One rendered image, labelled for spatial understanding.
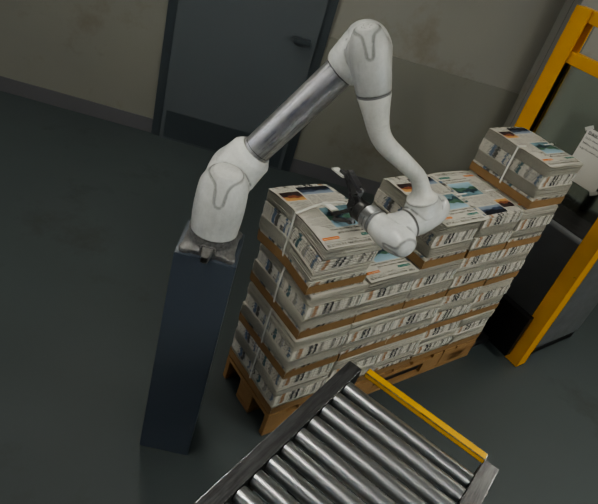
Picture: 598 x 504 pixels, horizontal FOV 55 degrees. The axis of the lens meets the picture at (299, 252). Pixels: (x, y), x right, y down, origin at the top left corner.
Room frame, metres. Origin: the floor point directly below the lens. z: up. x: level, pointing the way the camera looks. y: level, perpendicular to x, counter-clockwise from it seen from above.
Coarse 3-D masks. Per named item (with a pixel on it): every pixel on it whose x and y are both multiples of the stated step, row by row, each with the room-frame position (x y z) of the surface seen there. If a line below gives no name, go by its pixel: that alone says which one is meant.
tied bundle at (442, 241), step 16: (400, 176) 2.38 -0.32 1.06; (384, 192) 2.28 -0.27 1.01; (400, 192) 2.23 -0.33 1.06; (384, 208) 2.26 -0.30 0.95; (400, 208) 2.20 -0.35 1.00; (416, 240) 2.11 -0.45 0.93; (432, 240) 2.06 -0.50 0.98; (448, 240) 2.13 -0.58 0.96; (464, 240) 2.21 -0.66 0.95; (432, 256) 2.08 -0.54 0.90
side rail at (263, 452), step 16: (352, 368) 1.38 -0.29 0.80; (336, 384) 1.29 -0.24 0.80; (320, 400) 1.21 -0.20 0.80; (304, 416) 1.13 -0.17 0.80; (272, 432) 1.04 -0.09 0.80; (288, 432) 1.06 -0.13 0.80; (256, 448) 0.97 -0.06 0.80; (272, 448) 0.99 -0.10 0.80; (240, 464) 0.91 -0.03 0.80; (256, 464) 0.93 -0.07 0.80; (224, 480) 0.85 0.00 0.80; (240, 480) 0.87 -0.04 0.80; (208, 496) 0.80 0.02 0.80; (224, 496) 0.81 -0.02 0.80
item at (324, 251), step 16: (304, 224) 1.72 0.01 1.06; (320, 224) 1.74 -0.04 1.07; (336, 224) 1.78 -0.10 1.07; (352, 224) 1.82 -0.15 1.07; (304, 240) 1.70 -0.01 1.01; (320, 240) 1.65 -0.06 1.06; (336, 240) 1.69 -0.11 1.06; (352, 240) 1.72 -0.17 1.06; (368, 240) 1.76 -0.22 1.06; (288, 256) 1.74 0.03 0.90; (304, 256) 1.68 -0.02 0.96; (320, 256) 1.63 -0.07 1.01; (336, 256) 1.67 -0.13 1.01; (352, 256) 1.73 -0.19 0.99; (368, 256) 1.80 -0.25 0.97; (304, 272) 1.66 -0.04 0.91; (320, 272) 1.65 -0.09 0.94; (336, 272) 1.71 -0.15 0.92; (352, 272) 1.77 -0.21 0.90
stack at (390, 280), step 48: (288, 288) 1.75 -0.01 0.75; (336, 288) 1.74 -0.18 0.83; (384, 288) 1.94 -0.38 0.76; (432, 288) 2.16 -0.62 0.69; (240, 336) 1.89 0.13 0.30; (288, 336) 1.68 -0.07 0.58; (336, 336) 1.80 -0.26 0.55; (384, 336) 2.04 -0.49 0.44; (432, 336) 2.31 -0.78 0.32; (240, 384) 1.81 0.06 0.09; (288, 384) 1.69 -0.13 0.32
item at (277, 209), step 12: (276, 192) 1.87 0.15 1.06; (288, 192) 1.90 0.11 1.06; (300, 192) 1.93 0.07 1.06; (312, 192) 1.96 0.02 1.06; (324, 192) 1.99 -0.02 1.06; (336, 192) 2.03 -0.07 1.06; (264, 204) 1.90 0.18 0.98; (276, 204) 1.85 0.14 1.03; (288, 204) 1.80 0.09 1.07; (300, 204) 1.83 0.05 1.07; (312, 204) 1.86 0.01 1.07; (264, 216) 1.88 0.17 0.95; (276, 216) 1.84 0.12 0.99; (288, 216) 1.79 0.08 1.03; (264, 228) 1.86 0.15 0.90; (276, 228) 1.81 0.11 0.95; (276, 240) 1.80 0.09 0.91
